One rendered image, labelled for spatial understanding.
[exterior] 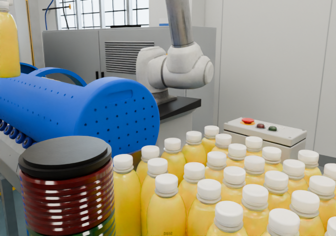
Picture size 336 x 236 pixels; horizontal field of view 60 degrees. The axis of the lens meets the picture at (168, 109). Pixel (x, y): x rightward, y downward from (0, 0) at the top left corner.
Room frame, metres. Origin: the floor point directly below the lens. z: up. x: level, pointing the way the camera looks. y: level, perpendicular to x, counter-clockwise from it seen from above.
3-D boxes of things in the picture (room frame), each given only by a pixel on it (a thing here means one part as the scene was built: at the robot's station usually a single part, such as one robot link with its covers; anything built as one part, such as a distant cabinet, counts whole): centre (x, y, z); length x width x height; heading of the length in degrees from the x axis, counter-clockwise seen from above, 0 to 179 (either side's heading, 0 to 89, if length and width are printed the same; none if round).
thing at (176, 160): (0.65, -0.01, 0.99); 0.07 x 0.07 x 0.19
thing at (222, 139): (0.68, -0.14, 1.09); 0.04 x 0.04 x 0.02
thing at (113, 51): (3.28, 0.56, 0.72); 2.15 x 0.54 x 1.45; 53
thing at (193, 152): (0.70, -0.07, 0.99); 0.07 x 0.07 x 0.19
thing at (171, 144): (0.65, -0.01, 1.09); 0.04 x 0.04 x 0.02
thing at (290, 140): (0.78, -0.27, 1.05); 0.20 x 0.10 x 0.10; 44
